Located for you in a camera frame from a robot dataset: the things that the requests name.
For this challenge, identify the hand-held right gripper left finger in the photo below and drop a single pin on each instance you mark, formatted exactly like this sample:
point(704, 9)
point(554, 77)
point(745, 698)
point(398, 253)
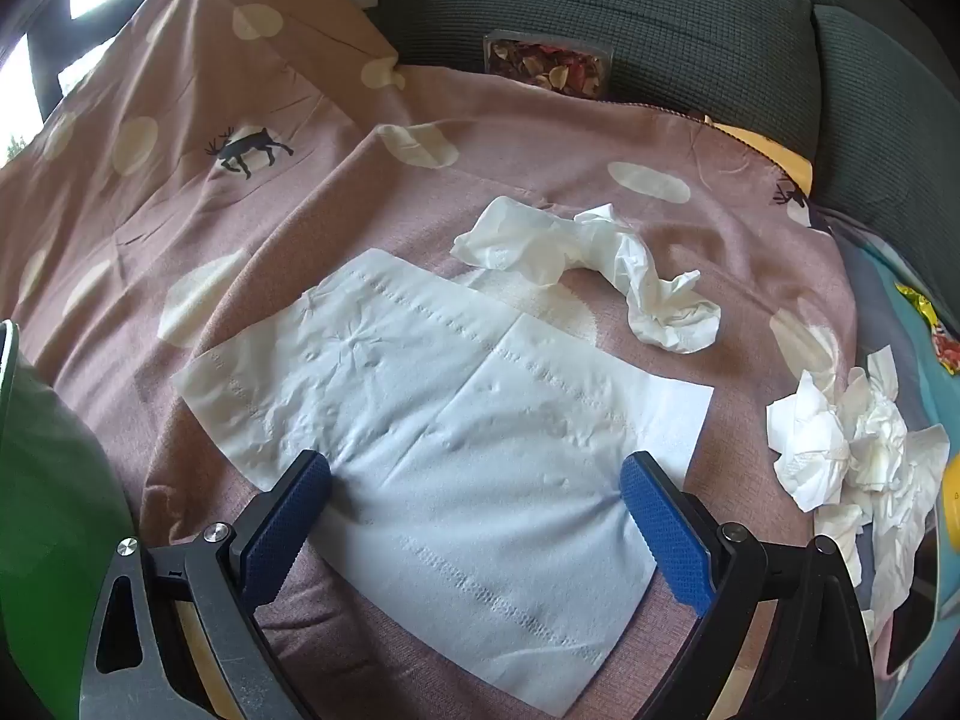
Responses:
point(289, 525)

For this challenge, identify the yellow cloth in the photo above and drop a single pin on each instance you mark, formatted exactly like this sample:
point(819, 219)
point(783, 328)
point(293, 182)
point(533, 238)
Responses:
point(784, 161)

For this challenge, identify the long crumpled white tissue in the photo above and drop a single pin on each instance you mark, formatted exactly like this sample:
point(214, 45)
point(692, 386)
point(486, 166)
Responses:
point(525, 236)

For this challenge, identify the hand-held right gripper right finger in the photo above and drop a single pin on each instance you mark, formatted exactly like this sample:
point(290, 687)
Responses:
point(667, 532)

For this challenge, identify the blue printed cloth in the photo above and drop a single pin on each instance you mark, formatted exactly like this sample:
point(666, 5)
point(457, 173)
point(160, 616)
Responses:
point(885, 270)

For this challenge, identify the green bowl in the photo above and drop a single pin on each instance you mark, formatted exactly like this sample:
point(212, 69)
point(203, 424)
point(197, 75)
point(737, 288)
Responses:
point(52, 502)

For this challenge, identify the shiny snack wrapper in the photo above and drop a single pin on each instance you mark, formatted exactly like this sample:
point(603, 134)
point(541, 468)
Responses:
point(922, 307)

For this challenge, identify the crumpled white tissue heap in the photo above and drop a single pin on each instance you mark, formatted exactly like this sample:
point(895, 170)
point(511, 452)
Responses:
point(900, 450)

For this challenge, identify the pink dotted deer blanket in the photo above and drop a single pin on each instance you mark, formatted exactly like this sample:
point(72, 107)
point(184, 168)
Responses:
point(525, 127)

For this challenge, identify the yellow round object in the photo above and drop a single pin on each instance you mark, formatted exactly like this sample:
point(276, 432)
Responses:
point(951, 495)

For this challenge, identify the flat white tissue sheet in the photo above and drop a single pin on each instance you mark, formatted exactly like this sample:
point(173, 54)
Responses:
point(450, 427)

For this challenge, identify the grey-green sofa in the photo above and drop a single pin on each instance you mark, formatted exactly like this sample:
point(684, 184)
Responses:
point(637, 0)

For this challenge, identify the clear box of dried petals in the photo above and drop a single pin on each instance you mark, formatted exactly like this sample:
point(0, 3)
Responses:
point(540, 64)

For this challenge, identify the crumpled white tissue ball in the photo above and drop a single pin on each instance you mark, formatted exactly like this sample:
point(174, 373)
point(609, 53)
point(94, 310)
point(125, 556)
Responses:
point(806, 435)

